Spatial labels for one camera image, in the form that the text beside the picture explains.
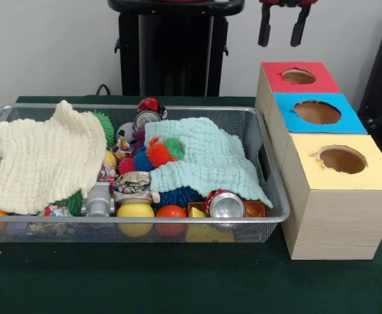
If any blue spiky ball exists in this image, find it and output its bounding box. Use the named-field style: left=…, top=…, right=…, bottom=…
left=157, top=186, right=201, bottom=209

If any crushed printed can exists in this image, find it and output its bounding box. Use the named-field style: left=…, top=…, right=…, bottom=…
left=113, top=171, right=154, bottom=203

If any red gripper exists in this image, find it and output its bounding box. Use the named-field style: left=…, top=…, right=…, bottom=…
left=258, top=0, right=319, bottom=47

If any cream knitted cloth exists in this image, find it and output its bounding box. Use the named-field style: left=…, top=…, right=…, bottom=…
left=0, top=100, right=107, bottom=215

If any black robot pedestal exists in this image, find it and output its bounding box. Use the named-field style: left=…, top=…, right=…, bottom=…
left=108, top=0, right=245, bottom=97

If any wooden box with three holes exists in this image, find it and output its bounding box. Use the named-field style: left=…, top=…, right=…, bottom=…
left=254, top=62, right=382, bottom=261

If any red orange ball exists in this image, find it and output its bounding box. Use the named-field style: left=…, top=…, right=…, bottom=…
left=156, top=205, right=188, bottom=237

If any red silver soda can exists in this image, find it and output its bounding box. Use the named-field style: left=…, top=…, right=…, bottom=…
left=206, top=190, right=246, bottom=220

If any red black can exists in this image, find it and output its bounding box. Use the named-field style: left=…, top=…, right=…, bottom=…
left=135, top=97, right=168, bottom=128

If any yellow ball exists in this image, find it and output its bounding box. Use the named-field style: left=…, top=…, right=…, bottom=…
left=116, top=201, right=156, bottom=237

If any mint green cloth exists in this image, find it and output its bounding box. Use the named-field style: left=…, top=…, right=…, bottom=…
left=143, top=118, right=273, bottom=209

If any clear mesh bin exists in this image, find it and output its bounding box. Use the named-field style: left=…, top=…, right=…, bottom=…
left=0, top=103, right=291, bottom=244

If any orange spiky ball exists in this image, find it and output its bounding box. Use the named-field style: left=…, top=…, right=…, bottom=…
left=145, top=139, right=173, bottom=168

